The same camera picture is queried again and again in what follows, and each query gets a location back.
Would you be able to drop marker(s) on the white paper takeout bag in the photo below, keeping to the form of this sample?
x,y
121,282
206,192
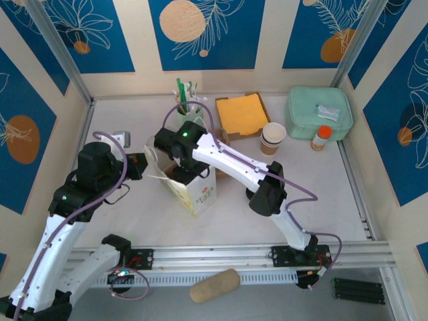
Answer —
x,y
204,197

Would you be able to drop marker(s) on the white paper-wrapped straw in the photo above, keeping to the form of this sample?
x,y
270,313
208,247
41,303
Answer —
x,y
195,88
191,95

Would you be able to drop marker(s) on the green cylindrical utensil holder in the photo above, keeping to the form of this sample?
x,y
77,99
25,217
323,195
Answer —
x,y
187,118

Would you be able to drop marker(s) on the mint green zip case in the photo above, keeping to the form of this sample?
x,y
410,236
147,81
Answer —
x,y
307,107

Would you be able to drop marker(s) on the brown cork roll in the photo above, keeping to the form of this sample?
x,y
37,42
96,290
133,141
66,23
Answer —
x,y
214,286

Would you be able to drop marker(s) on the green wrapped straw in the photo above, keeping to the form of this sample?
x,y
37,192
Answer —
x,y
181,90

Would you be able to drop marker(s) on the clear plastic-wrapped straw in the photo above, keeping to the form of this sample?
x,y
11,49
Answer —
x,y
200,100

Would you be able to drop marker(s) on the small clear plastic packet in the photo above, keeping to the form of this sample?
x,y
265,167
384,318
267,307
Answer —
x,y
327,111

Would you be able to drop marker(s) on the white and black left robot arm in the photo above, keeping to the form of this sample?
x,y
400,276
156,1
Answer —
x,y
50,261

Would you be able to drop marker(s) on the brown cardboard napkin tray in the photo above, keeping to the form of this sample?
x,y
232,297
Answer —
x,y
239,136

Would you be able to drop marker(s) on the yellow napkin stack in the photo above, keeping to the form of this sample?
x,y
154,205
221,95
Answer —
x,y
240,113

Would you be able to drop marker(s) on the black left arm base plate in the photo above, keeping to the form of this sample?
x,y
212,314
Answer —
x,y
145,259

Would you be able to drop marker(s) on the aluminium corner post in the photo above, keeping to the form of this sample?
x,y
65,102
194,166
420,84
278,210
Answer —
x,y
362,33
59,50

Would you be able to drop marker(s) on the wooden stirrer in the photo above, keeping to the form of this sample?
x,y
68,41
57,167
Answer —
x,y
178,100

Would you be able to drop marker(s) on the stack of paper cups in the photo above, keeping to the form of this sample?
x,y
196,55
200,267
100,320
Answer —
x,y
272,133

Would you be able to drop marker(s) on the orange-capped small bottle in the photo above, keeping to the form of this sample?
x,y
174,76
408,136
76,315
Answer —
x,y
321,142

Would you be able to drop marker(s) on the black ribbed block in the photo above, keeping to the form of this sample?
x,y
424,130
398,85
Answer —
x,y
357,291

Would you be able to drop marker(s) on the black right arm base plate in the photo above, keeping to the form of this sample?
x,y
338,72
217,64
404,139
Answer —
x,y
279,255

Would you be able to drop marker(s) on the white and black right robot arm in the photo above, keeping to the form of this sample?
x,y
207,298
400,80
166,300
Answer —
x,y
234,160

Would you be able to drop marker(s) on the aluminium front rail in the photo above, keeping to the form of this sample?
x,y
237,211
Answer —
x,y
207,259

